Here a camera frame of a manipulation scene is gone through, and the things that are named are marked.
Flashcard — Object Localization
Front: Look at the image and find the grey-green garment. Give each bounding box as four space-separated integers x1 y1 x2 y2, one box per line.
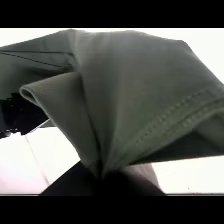
0 28 224 179

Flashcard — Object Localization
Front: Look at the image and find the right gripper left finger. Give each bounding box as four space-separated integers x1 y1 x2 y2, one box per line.
39 161 102 197

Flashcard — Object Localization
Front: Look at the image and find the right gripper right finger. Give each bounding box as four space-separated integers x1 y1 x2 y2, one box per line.
102 163 167 197

